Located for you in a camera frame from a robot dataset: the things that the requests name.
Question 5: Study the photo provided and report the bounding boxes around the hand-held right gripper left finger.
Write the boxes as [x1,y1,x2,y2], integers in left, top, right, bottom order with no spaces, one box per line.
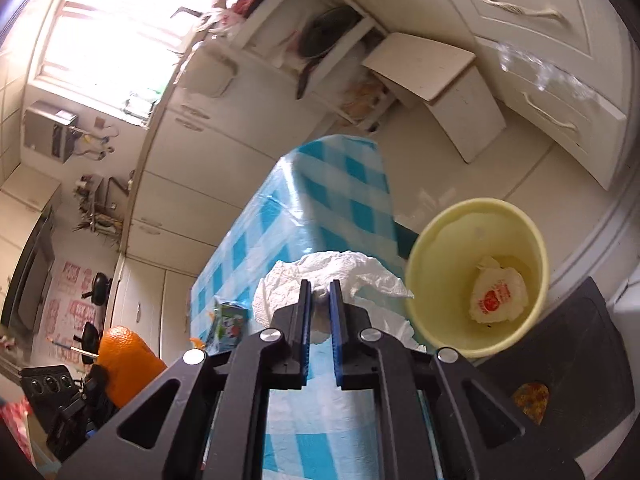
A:
[60,279,313,480]

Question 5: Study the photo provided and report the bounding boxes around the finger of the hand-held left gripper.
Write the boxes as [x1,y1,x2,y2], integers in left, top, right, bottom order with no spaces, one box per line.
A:
[81,362,113,411]

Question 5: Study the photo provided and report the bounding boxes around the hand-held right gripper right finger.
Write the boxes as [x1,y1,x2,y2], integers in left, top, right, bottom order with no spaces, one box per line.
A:
[329,279,596,480]

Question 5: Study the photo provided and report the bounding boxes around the white paper towel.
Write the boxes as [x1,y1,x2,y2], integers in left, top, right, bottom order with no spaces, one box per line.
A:
[252,251,416,346]

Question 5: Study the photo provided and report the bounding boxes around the white snack bag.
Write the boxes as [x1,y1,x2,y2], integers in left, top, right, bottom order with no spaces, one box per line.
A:
[207,297,248,356]

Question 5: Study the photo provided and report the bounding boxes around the yellow plastic bin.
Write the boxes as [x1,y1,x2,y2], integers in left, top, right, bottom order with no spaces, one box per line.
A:
[404,198,550,360]

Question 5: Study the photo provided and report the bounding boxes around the black hanging pan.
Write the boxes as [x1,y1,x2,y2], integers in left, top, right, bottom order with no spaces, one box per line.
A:
[82,272,113,306]
[75,322,101,356]

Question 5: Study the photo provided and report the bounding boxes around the red patterned cloth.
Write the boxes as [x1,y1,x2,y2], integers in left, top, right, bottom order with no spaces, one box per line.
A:
[0,395,36,466]

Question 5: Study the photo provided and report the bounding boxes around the black range hood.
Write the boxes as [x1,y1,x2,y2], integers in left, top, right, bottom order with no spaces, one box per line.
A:
[2,205,56,333]

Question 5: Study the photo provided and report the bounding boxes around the blue checked tablecloth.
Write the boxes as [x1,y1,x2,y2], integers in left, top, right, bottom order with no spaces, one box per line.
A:
[187,134,436,480]

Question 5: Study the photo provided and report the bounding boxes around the white wrapper with red print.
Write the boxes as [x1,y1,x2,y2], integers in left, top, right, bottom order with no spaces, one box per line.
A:
[468,256,529,323]

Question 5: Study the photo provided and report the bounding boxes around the metal dish rack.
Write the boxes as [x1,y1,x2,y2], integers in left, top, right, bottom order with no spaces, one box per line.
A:
[75,175,133,233]

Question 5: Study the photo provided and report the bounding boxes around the white kitchen base cabinets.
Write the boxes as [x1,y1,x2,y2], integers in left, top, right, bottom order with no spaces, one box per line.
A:
[120,35,321,361]

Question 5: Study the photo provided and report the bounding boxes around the colourful heart-shaped patch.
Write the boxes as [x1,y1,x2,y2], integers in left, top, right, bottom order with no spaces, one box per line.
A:
[512,382,550,418]

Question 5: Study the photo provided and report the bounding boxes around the bag of food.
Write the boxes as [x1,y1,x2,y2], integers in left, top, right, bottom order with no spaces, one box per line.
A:
[340,80,388,116]

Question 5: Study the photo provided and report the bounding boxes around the black seat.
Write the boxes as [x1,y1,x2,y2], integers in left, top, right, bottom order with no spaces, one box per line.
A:
[475,276,636,466]

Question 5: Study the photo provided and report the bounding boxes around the white wooden step stool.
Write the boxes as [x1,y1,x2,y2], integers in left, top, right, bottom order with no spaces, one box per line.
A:
[361,32,507,163]

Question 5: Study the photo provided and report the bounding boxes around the white shelf unit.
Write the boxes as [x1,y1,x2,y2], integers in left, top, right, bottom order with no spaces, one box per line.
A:
[227,0,401,133]

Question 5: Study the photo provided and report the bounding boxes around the black wok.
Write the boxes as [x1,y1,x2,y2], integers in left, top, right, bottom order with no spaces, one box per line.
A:
[300,6,362,58]

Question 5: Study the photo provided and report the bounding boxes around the clear plastic bag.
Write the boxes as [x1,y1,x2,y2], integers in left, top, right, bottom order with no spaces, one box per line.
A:
[497,40,591,96]

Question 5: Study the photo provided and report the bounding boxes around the window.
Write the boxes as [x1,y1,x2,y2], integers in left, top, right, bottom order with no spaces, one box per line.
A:
[30,0,201,128]

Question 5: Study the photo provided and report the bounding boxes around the white drawer cabinet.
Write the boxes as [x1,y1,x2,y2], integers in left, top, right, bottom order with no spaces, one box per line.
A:
[415,0,628,191]

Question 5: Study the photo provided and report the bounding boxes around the pink patterned wall covering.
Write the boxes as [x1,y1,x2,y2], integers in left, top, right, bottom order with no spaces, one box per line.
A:
[42,259,101,361]

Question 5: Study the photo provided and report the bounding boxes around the silver wall appliance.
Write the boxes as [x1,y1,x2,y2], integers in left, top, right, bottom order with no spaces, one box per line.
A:
[22,101,80,161]

